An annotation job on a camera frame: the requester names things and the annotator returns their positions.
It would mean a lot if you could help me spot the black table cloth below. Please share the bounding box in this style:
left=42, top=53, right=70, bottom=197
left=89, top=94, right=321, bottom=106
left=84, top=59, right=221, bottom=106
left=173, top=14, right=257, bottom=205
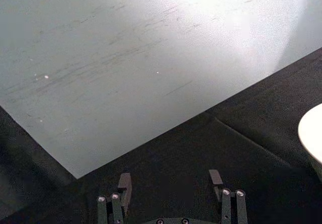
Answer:
left=0, top=47, right=322, bottom=224

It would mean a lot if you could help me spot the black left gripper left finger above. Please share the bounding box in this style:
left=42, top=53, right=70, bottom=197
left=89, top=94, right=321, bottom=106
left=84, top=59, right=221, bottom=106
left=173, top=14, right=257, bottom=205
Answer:
left=97, top=173, right=133, bottom=224

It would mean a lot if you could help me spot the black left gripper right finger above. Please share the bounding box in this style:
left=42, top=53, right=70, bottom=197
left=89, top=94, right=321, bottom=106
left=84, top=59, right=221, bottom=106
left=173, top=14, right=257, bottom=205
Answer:
left=208, top=169, right=248, bottom=224

